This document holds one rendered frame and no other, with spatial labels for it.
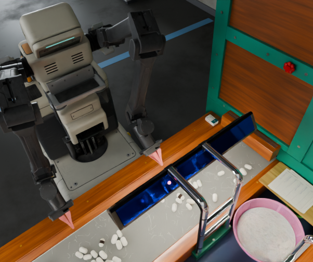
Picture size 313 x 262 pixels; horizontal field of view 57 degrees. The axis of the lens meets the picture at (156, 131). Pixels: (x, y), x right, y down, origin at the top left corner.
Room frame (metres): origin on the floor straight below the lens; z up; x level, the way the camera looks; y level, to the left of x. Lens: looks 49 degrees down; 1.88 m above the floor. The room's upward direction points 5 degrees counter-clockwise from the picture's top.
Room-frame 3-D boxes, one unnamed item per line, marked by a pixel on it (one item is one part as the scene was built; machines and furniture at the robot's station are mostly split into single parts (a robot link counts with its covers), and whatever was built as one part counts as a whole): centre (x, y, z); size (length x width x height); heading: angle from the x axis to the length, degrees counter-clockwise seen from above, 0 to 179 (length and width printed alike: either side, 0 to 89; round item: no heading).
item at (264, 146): (0.84, -0.43, 0.83); 0.30 x 0.06 x 0.07; 34
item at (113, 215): (0.55, -0.10, 1.08); 0.62 x 0.08 x 0.07; 124
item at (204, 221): (0.48, -0.14, 0.90); 0.20 x 0.19 x 0.45; 124
